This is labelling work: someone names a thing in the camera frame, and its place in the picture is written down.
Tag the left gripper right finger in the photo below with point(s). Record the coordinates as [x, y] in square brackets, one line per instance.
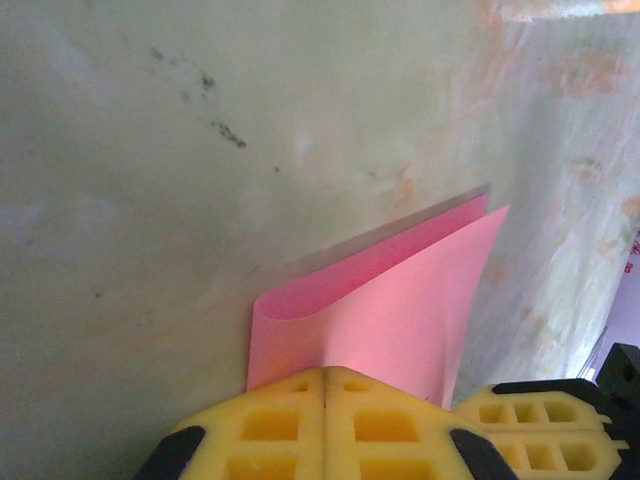
[400, 440]

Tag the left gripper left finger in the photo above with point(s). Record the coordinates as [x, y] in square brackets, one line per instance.
[260, 440]

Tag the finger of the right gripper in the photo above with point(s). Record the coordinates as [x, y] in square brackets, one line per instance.
[545, 410]
[560, 452]

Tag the pink cloth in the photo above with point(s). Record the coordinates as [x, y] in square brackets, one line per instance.
[400, 310]

